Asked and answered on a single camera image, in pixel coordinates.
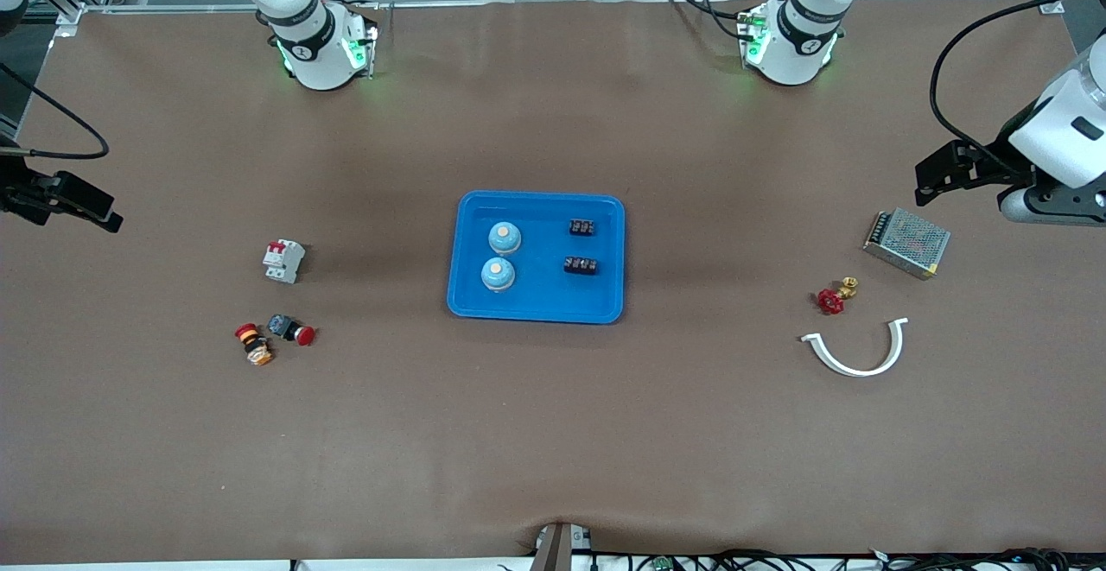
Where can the black terminal block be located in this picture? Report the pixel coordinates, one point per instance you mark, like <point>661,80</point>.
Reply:
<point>581,229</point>

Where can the blue dome desk bell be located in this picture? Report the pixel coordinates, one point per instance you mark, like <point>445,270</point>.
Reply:
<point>505,241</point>
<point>498,277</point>

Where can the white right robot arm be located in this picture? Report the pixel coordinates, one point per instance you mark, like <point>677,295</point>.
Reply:
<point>320,44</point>

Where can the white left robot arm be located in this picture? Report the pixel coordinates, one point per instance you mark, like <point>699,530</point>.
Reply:
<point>791,44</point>

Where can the blue plastic tray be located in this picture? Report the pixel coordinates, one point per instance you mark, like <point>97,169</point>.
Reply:
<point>536,295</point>

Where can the metal mesh power supply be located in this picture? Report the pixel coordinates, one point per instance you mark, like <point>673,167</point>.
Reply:
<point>907,241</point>

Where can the white red circuit breaker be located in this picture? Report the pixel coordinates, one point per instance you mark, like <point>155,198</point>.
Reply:
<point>283,262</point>

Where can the white curved pipe clamp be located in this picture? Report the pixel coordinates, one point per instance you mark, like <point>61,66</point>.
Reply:
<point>851,371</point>

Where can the red emergency stop orange collar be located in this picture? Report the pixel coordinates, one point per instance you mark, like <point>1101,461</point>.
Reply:
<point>257,348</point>

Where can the red pushbutton with blue block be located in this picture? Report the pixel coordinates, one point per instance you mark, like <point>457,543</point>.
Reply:
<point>281,326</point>

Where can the brown table mat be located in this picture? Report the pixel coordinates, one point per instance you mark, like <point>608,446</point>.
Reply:
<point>553,433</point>

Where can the silver corner bracket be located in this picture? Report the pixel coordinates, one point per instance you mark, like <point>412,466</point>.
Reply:
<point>67,22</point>
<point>1050,5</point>

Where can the table edge clamp bracket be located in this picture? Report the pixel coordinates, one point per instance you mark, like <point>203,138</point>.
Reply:
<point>560,549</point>

